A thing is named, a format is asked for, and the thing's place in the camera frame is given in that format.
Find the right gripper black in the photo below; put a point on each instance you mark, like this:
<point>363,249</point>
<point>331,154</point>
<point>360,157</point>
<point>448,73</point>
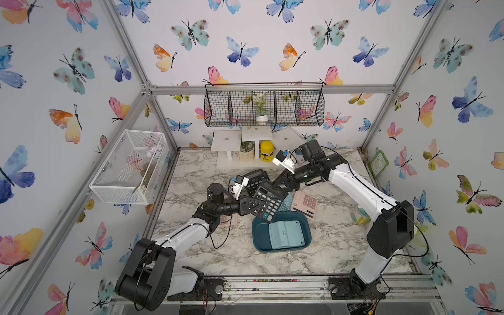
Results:
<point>288,180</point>

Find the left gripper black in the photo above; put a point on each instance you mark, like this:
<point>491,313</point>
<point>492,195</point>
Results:
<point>242,205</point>

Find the black calculator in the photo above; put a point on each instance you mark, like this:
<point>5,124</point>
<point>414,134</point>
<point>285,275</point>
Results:
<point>255,178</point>
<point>267,201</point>

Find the light blue calculator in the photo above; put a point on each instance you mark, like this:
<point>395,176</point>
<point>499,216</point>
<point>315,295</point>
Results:
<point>286,235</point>
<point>287,203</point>

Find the pink calculator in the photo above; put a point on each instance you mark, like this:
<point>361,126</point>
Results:
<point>305,204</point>
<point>229,220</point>

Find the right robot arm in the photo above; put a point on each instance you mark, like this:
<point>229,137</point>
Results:
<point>392,221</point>

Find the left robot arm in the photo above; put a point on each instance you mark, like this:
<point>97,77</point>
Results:
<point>150,276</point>

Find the yellow plastic jar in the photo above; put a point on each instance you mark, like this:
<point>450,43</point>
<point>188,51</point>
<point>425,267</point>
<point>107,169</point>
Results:
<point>267,151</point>

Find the cream bubble plant pot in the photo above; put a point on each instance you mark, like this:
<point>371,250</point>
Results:
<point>247,151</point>

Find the white wooden riser shelf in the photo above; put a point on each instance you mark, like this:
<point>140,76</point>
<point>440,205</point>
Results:
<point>226,143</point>

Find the flower bouquet pot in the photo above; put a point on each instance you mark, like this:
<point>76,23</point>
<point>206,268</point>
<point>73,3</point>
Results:
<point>359,216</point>

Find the small white flower pot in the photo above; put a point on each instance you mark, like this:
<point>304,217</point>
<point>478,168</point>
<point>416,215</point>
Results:
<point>259,102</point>

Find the green framed card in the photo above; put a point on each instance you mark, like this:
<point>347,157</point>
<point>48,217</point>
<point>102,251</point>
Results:
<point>378,163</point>

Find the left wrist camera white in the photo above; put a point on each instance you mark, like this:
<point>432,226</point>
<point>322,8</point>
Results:
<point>239,183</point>

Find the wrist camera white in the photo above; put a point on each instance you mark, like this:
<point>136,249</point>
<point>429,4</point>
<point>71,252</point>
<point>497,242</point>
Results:
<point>239,183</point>
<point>286,160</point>

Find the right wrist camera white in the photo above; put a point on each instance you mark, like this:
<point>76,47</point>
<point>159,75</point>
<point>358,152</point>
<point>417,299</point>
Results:
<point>286,160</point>

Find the aluminium front rail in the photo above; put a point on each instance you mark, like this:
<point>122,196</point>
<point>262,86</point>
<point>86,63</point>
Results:
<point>393,288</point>

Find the black wire wall basket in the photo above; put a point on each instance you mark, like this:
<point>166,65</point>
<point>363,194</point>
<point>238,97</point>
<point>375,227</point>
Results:
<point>287,104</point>

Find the white mesh wall basket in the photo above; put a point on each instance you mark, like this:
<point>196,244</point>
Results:
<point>130,172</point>

